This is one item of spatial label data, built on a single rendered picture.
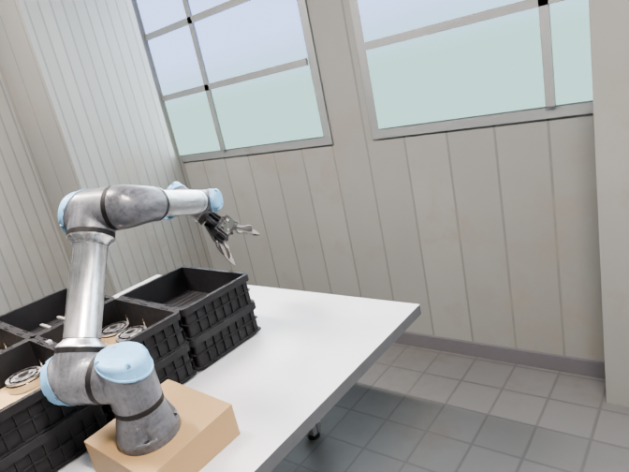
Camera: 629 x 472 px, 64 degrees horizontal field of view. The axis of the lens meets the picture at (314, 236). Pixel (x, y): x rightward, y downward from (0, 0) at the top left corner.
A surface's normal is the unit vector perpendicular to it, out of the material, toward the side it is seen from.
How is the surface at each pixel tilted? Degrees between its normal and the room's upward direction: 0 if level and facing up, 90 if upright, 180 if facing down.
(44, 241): 90
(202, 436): 90
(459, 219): 90
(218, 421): 90
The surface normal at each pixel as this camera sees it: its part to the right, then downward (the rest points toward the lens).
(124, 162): 0.78, 0.02
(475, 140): -0.59, 0.34
